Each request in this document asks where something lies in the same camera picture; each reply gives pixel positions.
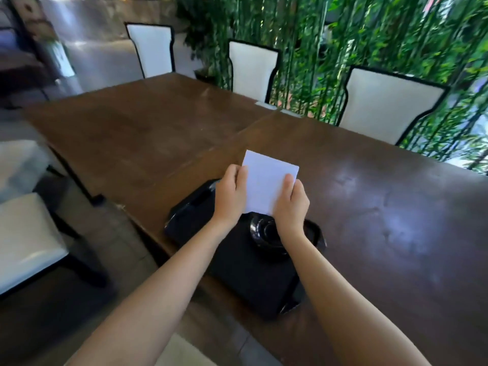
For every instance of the person's right hand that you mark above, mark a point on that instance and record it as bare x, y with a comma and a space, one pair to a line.
291, 213

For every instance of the person's left hand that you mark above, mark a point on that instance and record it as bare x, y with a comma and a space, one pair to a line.
228, 200

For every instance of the person's right thumb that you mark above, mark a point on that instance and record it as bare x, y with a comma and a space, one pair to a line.
289, 184

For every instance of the person's left thumb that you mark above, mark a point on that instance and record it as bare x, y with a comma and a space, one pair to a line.
242, 179

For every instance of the white paper napkin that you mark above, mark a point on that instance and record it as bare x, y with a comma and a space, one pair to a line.
265, 184

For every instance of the person's left forearm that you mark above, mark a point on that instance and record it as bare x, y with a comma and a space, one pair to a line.
152, 301

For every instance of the person's right forearm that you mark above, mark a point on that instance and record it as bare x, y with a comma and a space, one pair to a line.
343, 304

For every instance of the black glossy bowl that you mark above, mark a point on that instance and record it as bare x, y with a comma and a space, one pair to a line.
267, 234

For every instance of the black rectangular tray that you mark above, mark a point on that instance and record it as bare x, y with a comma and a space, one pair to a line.
244, 274

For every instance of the black plant pot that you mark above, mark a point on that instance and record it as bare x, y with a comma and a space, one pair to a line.
206, 76

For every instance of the black table leg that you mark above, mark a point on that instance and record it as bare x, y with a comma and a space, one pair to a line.
78, 182

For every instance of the green bamboo plant screen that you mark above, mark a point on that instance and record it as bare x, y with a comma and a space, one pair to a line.
381, 34

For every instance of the dark wooden shelf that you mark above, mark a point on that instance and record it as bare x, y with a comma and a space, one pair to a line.
23, 45

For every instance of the white chair with black frame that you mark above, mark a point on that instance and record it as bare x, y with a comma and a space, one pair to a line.
152, 49
251, 70
385, 104
26, 240
19, 163

